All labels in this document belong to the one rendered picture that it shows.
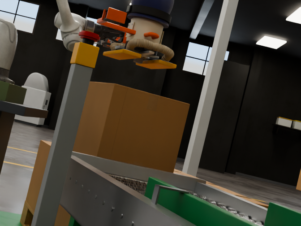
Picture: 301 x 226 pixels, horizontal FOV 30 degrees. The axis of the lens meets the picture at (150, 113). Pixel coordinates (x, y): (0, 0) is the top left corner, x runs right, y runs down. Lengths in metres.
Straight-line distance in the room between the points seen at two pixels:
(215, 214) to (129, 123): 1.27
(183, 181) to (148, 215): 1.17
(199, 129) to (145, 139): 3.47
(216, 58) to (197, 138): 0.89
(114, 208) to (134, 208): 0.15
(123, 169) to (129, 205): 0.92
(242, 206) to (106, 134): 0.70
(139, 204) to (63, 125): 0.42
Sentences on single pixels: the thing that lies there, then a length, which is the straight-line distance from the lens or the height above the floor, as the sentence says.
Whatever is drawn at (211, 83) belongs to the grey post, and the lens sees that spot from 6.10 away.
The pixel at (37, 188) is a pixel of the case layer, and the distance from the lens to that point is 3.46.
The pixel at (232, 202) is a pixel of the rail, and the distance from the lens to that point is 2.36.
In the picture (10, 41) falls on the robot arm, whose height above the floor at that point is 1.02.
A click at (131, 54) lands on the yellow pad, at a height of 1.10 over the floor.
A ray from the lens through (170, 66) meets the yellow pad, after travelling 2.77.
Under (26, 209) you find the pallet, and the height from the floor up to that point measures 0.10.
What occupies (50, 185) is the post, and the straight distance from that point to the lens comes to 1.82.
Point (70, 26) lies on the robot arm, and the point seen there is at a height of 1.19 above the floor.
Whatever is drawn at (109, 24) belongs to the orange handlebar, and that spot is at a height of 1.23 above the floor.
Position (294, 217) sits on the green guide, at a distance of 1.88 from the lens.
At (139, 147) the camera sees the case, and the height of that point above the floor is 0.69.
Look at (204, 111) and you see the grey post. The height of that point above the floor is 1.09.
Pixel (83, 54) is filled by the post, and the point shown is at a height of 0.96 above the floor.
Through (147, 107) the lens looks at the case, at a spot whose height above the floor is 0.88.
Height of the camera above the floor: 0.79
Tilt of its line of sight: 1 degrees up
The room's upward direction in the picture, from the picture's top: 14 degrees clockwise
